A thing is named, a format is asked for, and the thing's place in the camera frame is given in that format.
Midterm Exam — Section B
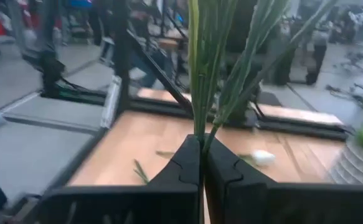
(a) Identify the person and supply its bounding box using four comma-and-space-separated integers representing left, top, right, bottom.
304, 26, 330, 86

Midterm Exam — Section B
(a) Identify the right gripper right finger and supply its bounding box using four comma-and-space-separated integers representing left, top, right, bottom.
204, 136, 363, 224

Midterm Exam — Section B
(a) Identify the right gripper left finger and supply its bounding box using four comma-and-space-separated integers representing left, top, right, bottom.
37, 134, 204, 224

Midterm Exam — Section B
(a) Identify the pink artificial flower bunch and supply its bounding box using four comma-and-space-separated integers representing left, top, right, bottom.
187, 0, 339, 156

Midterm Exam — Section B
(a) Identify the pink artificial tulip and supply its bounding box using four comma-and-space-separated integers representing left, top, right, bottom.
133, 159, 150, 185

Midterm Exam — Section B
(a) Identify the succulent in patterned grey pot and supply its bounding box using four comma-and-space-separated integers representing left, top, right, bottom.
327, 99, 363, 186

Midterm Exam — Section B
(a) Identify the white artificial tulip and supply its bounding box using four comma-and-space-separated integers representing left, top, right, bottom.
154, 149, 276, 167

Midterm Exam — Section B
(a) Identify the silver aluminium bracket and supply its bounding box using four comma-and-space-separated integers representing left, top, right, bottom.
101, 75, 122, 129

